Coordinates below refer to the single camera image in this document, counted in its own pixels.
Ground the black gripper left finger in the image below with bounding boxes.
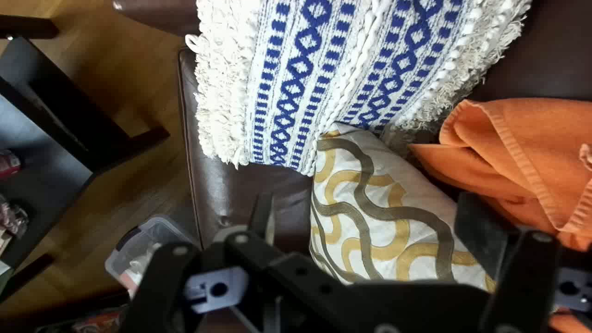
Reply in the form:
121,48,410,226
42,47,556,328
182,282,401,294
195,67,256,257
121,193,347,333

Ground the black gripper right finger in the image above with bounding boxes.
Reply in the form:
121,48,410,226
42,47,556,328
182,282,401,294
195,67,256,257
454,193,563,333

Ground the blue white woven pillow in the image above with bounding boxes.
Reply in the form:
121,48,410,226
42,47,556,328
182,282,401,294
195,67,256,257
182,0,534,176

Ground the brown leather sofa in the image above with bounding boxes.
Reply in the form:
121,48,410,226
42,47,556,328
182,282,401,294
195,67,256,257
108,0,592,333

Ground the orange blanket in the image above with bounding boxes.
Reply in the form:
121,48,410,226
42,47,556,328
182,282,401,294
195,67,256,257
408,98,592,333

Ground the gold grey wavy pillow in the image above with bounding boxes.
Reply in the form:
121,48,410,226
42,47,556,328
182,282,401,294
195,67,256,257
306,122,495,293

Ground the pink snack wrapper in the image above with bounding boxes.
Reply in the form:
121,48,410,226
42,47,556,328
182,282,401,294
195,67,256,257
0,193,29,250

